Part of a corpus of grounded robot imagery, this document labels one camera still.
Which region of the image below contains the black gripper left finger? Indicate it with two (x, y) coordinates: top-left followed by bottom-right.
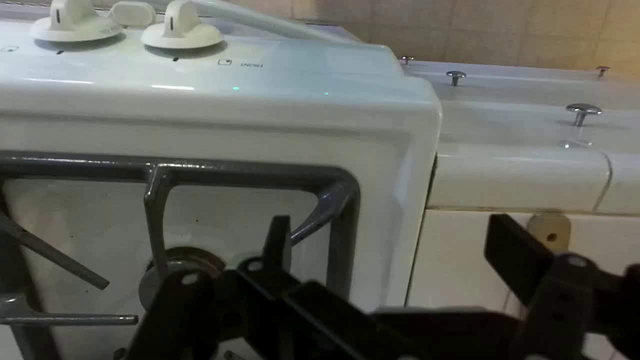
(125, 214), (415, 360)

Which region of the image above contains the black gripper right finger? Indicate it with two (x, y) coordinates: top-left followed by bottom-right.
(483, 212), (640, 360)

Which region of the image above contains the round black stove burner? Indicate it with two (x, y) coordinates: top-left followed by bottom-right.
(138, 246), (228, 307)

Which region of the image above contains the black stove grate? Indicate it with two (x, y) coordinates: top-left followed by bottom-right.
(0, 150), (362, 360)

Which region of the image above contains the white gas stove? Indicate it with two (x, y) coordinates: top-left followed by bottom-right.
(0, 0), (443, 360)

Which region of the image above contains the white drawer cabinet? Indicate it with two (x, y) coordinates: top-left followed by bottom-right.
(398, 58), (640, 151)

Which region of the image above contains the white stove knob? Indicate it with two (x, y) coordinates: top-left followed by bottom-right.
(139, 0), (225, 49)
(28, 0), (125, 46)

